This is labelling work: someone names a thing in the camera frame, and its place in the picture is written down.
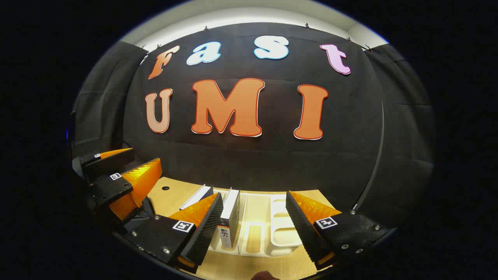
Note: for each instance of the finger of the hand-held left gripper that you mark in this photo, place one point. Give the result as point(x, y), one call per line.
point(111, 190)
point(107, 161)

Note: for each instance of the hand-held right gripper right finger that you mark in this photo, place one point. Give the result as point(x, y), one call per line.
point(301, 225)

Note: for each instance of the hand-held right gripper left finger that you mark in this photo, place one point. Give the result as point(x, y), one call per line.
point(206, 233)

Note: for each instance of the white bookshelf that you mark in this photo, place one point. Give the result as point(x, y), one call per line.
point(280, 237)

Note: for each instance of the portrait cover book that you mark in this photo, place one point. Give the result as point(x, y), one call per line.
point(233, 210)

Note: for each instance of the thin grey pole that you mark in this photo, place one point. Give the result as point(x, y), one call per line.
point(383, 132)

